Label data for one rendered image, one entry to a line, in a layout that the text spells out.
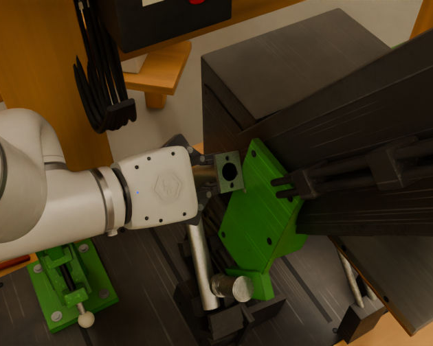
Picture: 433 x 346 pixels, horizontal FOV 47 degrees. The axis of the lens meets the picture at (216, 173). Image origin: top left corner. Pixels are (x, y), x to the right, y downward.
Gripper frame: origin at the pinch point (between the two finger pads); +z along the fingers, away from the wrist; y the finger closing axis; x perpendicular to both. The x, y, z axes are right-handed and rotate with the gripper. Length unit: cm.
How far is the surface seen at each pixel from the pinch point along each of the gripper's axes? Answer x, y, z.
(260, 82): 2.9, 12.3, 12.7
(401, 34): 134, 40, 221
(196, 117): 158, 12, 88
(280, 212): -9.9, -6.0, 2.7
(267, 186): -8.0, -2.5, 2.7
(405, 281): -15.6, -19.5, 18.1
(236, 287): -0.6, -17.2, -0.4
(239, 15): 19.8, 27.3, 23.3
